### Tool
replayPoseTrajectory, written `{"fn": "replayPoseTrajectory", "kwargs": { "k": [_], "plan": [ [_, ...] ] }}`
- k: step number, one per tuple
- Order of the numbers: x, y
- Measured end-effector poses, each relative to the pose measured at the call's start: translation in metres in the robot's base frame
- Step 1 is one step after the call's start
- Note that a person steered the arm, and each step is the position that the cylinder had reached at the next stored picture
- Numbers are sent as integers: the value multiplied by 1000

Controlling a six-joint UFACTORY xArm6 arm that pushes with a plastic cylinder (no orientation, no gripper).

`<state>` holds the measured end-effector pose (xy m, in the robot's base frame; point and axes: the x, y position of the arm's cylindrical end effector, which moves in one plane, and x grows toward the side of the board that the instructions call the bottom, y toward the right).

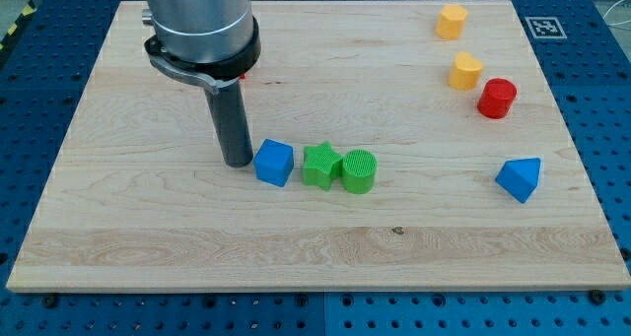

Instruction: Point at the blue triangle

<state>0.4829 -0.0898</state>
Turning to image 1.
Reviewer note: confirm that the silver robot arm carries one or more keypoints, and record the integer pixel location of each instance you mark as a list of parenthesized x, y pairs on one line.
[(203, 43)]

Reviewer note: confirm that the blue triangle block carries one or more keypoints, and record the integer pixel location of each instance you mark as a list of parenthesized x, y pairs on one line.
[(519, 177)]

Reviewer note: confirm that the green star block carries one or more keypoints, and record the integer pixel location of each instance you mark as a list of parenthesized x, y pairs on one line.
[(322, 165)]

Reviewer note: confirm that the blue cube block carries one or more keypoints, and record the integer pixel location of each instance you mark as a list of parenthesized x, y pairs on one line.
[(274, 162)]

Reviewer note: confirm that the green cylinder block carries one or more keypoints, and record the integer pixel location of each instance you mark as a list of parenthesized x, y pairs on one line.
[(359, 169)]

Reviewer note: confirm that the wooden board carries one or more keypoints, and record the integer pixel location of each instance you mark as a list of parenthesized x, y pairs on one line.
[(139, 199)]

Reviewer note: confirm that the dark cylindrical pointer tool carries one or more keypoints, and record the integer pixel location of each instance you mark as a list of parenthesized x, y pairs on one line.
[(227, 110)]

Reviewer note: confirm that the yellow heart block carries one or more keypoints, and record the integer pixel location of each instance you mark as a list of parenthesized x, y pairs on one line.
[(465, 72)]

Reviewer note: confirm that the yellow hexagon block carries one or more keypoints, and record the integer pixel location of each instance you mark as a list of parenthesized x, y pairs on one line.
[(451, 21)]

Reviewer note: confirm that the red cylinder block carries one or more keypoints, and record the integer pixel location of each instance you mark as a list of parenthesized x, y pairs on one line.
[(497, 98)]

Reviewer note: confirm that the white fiducial marker tag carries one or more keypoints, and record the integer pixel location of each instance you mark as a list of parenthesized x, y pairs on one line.
[(543, 27)]

